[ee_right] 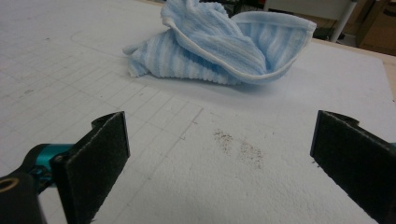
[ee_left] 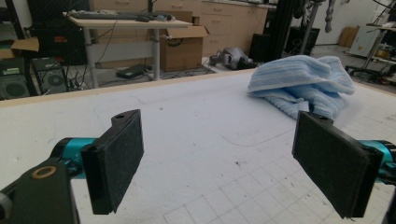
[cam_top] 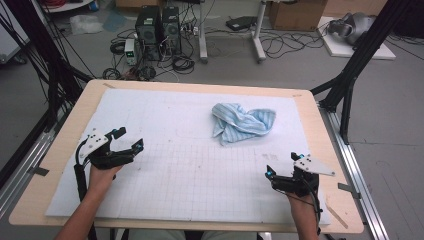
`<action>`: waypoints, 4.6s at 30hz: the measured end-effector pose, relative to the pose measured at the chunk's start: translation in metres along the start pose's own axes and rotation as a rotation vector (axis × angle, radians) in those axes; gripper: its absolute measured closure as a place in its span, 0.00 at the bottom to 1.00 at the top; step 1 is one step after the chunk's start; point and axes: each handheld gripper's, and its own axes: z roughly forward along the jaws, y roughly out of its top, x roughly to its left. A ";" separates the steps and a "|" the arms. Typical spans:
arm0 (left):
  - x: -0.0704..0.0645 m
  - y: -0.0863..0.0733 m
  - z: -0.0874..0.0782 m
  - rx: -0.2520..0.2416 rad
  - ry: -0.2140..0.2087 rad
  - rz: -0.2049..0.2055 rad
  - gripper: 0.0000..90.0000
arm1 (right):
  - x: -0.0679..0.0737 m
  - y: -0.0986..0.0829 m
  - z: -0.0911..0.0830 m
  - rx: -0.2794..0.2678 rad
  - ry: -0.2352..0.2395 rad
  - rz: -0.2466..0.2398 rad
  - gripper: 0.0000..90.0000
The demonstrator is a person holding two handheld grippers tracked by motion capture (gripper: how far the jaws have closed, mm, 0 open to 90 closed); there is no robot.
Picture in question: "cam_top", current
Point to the white foam mat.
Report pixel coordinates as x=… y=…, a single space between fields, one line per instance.
x=116 y=100

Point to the narrow black computer tower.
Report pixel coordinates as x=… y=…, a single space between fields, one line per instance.
x=171 y=30

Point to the aluminium rail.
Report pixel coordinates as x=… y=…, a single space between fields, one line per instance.
x=20 y=186
x=360 y=186

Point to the person's left leg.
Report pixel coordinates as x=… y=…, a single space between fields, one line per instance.
x=156 y=235

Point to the white power supply unit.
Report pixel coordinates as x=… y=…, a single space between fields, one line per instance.
x=130 y=51

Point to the wide black computer tower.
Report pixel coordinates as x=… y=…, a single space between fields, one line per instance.
x=148 y=31

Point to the blue striped towel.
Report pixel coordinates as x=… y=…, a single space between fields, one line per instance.
x=240 y=123

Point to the white floor board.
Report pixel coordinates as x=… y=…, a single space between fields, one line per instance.
x=340 y=50

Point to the brown cardboard box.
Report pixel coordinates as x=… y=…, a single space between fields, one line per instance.
x=296 y=15

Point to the person's right leg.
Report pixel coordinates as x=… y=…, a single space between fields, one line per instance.
x=230 y=236

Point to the person's leg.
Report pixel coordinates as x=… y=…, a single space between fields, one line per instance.
x=230 y=236
x=156 y=235

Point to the black flat case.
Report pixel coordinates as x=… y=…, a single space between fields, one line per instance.
x=240 y=22

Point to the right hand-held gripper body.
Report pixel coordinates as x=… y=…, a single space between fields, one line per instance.
x=300 y=183

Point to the clear plastic bag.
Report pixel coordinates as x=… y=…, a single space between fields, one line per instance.
x=85 y=24

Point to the white desk leg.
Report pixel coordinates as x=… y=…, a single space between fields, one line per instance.
x=258 y=36
x=202 y=33

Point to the thin wooden stick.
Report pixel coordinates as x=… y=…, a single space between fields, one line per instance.
x=336 y=216

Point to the person's left hand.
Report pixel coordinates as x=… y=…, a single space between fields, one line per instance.
x=101 y=180

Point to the person's right hand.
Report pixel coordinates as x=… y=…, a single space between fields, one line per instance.
x=303 y=206

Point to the grey helmet device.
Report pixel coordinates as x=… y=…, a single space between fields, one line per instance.
x=353 y=26

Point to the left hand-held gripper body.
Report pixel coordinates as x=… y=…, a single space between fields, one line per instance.
x=100 y=156

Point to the black tape strip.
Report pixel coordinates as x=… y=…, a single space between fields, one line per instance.
x=348 y=189
x=38 y=171

